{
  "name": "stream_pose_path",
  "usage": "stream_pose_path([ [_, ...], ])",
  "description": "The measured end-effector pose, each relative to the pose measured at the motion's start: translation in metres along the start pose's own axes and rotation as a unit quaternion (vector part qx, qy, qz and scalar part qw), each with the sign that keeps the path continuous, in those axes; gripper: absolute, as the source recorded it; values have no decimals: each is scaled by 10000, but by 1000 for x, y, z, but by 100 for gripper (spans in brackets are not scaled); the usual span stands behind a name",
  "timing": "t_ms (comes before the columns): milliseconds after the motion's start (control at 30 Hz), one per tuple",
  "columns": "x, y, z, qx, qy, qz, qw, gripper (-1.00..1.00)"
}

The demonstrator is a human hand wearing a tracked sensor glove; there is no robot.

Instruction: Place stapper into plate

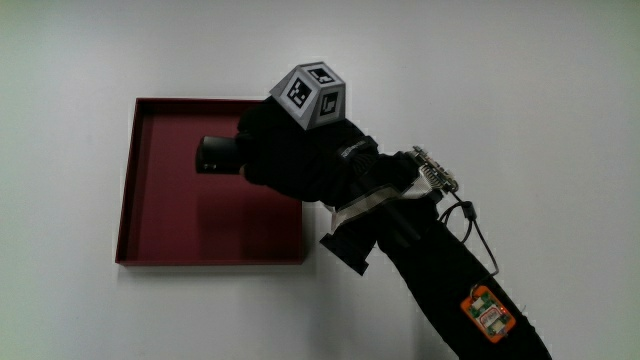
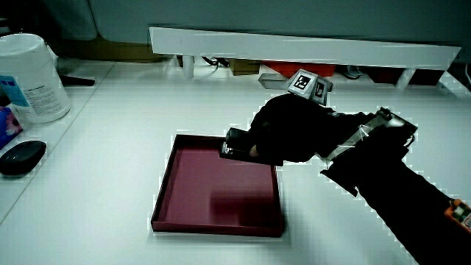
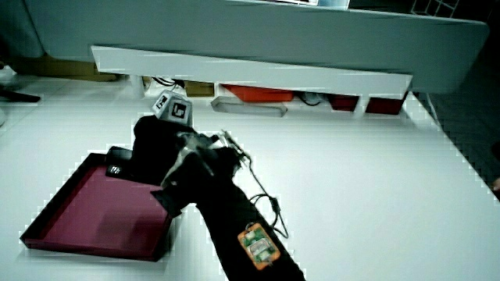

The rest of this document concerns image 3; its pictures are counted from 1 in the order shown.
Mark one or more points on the orange plastic bin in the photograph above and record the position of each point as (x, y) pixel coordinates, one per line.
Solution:
(259, 93)

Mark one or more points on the wide dark red box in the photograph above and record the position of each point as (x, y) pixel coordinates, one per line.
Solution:
(384, 106)

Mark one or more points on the brown wooden board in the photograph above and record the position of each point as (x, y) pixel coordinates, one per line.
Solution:
(58, 68)

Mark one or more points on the small dark red box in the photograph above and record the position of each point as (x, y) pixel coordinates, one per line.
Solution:
(343, 102)

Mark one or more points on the dark red square plate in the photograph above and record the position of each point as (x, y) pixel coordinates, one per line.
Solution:
(101, 218)

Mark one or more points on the person's right hand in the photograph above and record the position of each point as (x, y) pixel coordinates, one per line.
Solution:
(156, 148)

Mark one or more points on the black stapler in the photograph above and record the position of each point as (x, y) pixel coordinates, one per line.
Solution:
(117, 164)

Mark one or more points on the large grey-white panel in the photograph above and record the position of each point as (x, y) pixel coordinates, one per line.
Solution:
(273, 31)

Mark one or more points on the white low shelf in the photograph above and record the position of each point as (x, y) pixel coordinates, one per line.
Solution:
(250, 72)

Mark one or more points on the orange sensor board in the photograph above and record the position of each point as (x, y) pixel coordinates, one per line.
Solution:
(258, 246)

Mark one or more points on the grey flat tray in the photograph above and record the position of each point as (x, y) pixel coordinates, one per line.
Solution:
(250, 108)

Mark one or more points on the brown cardboard box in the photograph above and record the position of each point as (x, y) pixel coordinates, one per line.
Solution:
(199, 89)

